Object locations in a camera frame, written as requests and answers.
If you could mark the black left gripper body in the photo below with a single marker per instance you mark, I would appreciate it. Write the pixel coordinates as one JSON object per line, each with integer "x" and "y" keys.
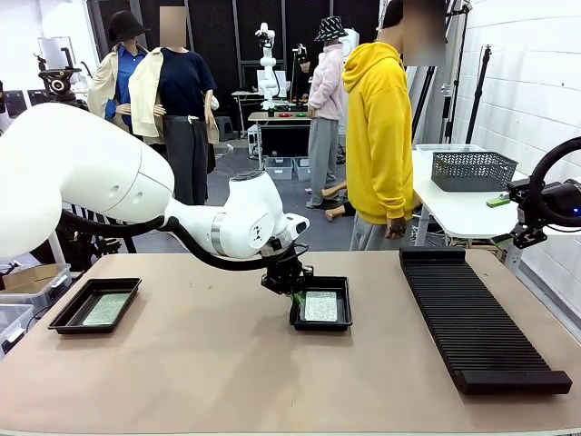
{"x": 283, "y": 274}

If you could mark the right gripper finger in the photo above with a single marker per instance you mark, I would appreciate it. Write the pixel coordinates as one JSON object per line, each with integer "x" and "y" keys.
{"x": 528, "y": 237}
{"x": 497, "y": 201}

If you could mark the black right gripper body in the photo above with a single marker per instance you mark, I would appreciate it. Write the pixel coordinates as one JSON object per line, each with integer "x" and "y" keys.
{"x": 531, "y": 202}

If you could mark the green circuit board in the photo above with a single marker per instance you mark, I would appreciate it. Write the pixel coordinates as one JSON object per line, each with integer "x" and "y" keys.
{"x": 321, "y": 306}
{"x": 106, "y": 310}

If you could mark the black ESD tray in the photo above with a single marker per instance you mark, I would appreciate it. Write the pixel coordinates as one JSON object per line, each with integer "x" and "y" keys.
{"x": 322, "y": 326}
{"x": 75, "y": 313}

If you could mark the person's right forearm yellow sleeve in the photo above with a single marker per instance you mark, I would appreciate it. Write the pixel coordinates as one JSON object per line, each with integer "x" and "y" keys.
{"x": 396, "y": 200}

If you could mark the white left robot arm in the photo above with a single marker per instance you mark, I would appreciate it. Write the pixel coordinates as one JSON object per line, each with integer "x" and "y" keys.
{"x": 81, "y": 159}

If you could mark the person's right hand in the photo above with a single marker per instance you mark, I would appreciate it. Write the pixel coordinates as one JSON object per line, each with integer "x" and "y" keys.
{"x": 396, "y": 229}

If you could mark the grey plastic basket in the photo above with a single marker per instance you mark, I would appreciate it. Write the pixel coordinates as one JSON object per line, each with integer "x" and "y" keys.
{"x": 467, "y": 170}

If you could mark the white side table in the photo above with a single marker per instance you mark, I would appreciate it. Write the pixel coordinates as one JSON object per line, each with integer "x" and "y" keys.
{"x": 454, "y": 213}

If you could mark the black stand with clamps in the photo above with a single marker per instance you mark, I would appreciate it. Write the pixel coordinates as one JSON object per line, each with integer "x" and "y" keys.
{"x": 448, "y": 118}

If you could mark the clear storage bin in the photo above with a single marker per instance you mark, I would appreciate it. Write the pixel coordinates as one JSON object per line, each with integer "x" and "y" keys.
{"x": 302, "y": 169}
{"x": 278, "y": 169}

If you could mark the black slotted board rack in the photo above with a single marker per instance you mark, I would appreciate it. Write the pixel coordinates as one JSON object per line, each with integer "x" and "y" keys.
{"x": 481, "y": 336}

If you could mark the thin black light stand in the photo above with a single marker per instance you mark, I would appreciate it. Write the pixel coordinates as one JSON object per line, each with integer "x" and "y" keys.
{"x": 479, "y": 91}

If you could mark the black box under table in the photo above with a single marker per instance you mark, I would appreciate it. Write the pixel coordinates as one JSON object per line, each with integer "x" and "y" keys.
{"x": 286, "y": 141}

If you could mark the person in yellow hoodie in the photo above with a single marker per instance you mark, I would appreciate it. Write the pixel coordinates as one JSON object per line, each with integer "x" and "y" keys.
{"x": 379, "y": 136}

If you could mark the background work table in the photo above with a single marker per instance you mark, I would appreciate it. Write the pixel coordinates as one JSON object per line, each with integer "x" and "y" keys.
{"x": 263, "y": 116}

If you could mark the grey plastic stool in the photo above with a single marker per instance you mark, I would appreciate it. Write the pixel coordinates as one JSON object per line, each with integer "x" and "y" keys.
{"x": 223, "y": 125}

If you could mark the mannequin in pink sweater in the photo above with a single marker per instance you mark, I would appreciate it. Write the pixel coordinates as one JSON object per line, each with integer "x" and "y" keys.
{"x": 326, "y": 91}

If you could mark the seated person in black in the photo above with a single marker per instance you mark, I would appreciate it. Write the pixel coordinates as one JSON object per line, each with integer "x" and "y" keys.
{"x": 304, "y": 68}

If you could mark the mannequin in navy top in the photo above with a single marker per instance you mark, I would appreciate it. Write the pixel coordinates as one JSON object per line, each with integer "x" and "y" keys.
{"x": 186, "y": 82}

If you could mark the small white background robot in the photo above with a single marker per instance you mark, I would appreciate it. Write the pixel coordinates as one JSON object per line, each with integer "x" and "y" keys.
{"x": 268, "y": 59}

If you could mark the clear storage box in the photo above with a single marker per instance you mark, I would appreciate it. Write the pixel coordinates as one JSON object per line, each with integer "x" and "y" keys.
{"x": 56, "y": 290}
{"x": 13, "y": 324}

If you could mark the patterned bucket hat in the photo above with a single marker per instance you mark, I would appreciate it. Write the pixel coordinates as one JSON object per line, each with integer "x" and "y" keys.
{"x": 328, "y": 29}

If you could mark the mannequin in blue shirt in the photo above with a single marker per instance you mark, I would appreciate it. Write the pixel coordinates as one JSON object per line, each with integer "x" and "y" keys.
{"x": 125, "y": 86}

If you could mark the brown cardboard box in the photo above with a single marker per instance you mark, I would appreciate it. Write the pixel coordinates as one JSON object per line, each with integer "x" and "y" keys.
{"x": 29, "y": 278}

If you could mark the black brimmed hat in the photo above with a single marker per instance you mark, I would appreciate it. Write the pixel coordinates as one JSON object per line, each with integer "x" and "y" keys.
{"x": 125, "y": 27}

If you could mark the black monitor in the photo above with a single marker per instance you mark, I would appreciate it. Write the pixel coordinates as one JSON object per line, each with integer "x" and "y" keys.
{"x": 37, "y": 97}
{"x": 14, "y": 102}

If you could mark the black camera tripod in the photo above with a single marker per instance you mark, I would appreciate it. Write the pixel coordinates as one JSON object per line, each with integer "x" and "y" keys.
{"x": 56, "y": 85}

